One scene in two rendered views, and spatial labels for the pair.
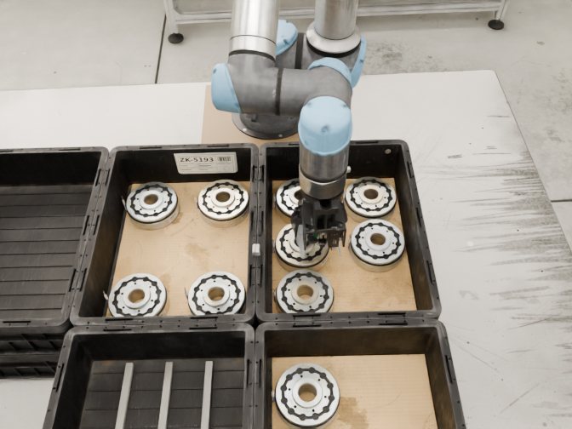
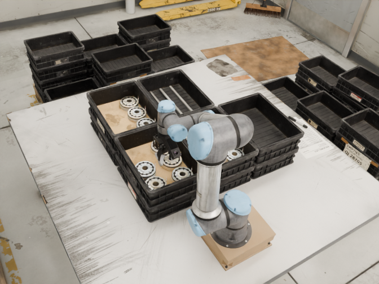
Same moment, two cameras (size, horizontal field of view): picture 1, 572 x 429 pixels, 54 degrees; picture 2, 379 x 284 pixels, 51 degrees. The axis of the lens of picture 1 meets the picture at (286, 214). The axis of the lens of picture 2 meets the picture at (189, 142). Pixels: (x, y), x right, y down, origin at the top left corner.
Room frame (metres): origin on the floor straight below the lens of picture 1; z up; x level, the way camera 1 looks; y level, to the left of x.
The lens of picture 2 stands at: (1.77, -0.74, 2.26)
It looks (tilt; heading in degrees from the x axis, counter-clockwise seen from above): 43 degrees down; 145
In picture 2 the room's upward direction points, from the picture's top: 6 degrees clockwise
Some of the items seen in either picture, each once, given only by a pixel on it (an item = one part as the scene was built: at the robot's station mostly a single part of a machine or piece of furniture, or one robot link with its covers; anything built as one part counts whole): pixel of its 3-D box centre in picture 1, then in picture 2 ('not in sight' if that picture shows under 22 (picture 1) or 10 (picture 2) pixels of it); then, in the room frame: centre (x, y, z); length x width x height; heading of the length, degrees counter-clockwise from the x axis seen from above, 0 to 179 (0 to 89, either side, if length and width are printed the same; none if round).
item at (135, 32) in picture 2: not in sight; (144, 47); (-1.17, 0.69, 0.37); 0.40 x 0.30 x 0.45; 91
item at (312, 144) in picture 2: not in sight; (303, 136); (0.67, 0.85, 0.70); 0.33 x 0.23 x 0.01; 1
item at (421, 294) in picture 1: (338, 239); (159, 163); (0.61, -0.10, 0.87); 0.40 x 0.30 x 0.11; 179
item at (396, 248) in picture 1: (377, 241); (145, 168); (0.61, -0.17, 0.86); 0.10 x 0.10 x 0.01
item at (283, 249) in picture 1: (301, 243); (171, 159); (0.61, -0.03, 0.86); 0.10 x 0.10 x 0.01
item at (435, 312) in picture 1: (340, 223); (159, 155); (0.61, -0.10, 0.92); 0.40 x 0.30 x 0.02; 179
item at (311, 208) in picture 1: (322, 209); (164, 138); (0.59, -0.06, 0.99); 0.09 x 0.08 x 0.12; 4
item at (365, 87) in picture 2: not in sight; (359, 105); (0.36, 1.87, 0.37); 0.42 x 0.34 x 0.46; 1
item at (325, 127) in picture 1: (324, 138); (166, 114); (0.60, -0.06, 1.15); 0.09 x 0.08 x 0.11; 173
